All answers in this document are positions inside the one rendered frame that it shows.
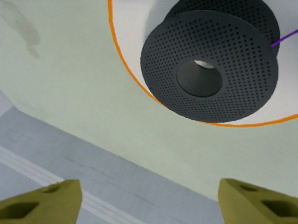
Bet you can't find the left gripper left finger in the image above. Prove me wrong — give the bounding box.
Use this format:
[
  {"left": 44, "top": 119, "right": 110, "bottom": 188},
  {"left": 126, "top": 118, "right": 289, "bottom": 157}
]
[{"left": 0, "top": 179, "right": 83, "bottom": 224}]

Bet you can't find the white flat disc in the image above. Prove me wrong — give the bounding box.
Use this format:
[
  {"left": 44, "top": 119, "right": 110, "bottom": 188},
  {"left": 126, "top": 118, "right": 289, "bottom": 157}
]
[{"left": 112, "top": 0, "right": 298, "bottom": 125}]

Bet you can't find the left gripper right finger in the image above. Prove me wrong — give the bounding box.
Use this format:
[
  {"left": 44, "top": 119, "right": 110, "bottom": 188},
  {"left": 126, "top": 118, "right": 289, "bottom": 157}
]
[{"left": 217, "top": 178, "right": 298, "bottom": 224}]

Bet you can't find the orange painted ring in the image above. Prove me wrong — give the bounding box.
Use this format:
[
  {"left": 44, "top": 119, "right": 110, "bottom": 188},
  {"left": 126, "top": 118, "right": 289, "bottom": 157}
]
[{"left": 107, "top": 0, "right": 298, "bottom": 128}]

